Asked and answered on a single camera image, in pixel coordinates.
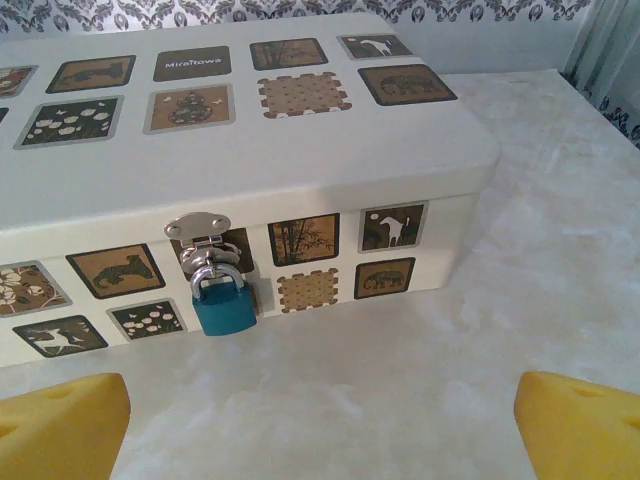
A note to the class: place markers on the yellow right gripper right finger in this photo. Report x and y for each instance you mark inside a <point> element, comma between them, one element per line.
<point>585,440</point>

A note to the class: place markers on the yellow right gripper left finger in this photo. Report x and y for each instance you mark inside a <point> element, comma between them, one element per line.
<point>60,435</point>

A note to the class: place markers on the blue padlock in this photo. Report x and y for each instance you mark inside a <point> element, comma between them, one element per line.
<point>225,312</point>

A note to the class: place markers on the silver hasp latch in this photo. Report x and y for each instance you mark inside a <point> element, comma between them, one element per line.
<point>197,227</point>

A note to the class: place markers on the cream tin box with prints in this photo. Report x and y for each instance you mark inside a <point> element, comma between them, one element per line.
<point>310,165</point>

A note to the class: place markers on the aluminium frame post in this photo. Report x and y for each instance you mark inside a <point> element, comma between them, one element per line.
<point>607,35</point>

